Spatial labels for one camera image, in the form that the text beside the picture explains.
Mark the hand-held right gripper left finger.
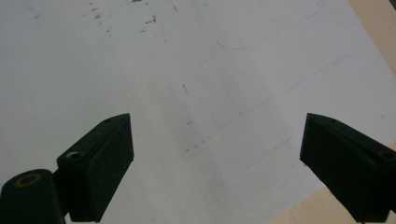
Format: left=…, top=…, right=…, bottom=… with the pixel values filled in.
left=56, top=112, right=135, bottom=224

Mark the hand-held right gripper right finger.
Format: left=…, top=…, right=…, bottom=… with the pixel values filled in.
left=299, top=112, right=396, bottom=224

